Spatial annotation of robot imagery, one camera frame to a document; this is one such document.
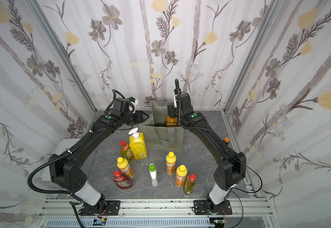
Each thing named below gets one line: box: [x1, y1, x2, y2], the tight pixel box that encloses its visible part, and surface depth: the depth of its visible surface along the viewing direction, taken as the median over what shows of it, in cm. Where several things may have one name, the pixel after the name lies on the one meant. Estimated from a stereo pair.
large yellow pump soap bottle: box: [128, 127, 148, 161], surface depth 81 cm
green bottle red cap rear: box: [119, 140, 134, 163], surface depth 83 cm
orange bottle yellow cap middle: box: [165, 151, 177, 176], surface depth 74 cm
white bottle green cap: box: [148, 162, 159, 187], surface depth 73 cm
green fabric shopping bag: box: [138, 100, 185, 153], surface depth 84 cm
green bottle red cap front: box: [183, 173, 197, 196], surface depth 70 cm
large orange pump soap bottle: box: [165, 115, 179, 127], surface depth 94 cm
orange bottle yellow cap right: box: [175, 164, 188, 188], surface depth 69 cm
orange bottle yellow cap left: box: [116, 156, 135, 180], surface depth 71 cm
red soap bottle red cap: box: [113, 171, 134, 189], surface depth 72 cm
